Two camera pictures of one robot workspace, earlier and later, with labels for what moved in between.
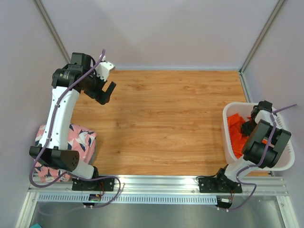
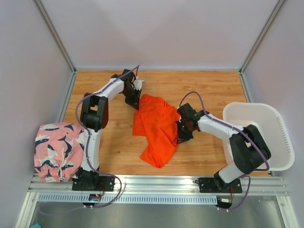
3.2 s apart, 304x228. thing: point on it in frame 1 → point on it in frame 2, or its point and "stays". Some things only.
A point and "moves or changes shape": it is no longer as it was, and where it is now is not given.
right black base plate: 213,185 stays
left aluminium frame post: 54,30 stays
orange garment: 238,137 moves or changes shape
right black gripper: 247,127 → 181,132
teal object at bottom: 37,225 stays
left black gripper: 101,97 → 135,102
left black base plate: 102,184 stays
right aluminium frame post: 242,73 stays
